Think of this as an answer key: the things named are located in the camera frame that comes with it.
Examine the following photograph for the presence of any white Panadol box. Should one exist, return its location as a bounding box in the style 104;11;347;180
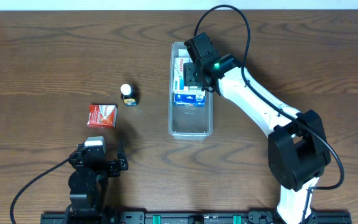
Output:
173;57;191;93

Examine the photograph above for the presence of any blue tall box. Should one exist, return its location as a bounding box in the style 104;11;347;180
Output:
173;89;206;107

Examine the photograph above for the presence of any red Panadol box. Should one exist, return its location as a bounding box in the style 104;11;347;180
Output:
86;105;117;128

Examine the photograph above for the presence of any clear plastic container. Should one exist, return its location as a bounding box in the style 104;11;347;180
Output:
168;42;213;140

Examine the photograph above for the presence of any dark bottle white cap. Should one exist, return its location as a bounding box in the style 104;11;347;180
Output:
120;83;139;106

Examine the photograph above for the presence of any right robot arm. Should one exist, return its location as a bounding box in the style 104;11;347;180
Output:
184;33;331;223

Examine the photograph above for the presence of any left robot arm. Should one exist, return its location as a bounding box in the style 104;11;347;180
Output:
65;136;129;223

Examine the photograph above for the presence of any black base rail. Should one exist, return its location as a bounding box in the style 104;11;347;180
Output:
40;210;352;224

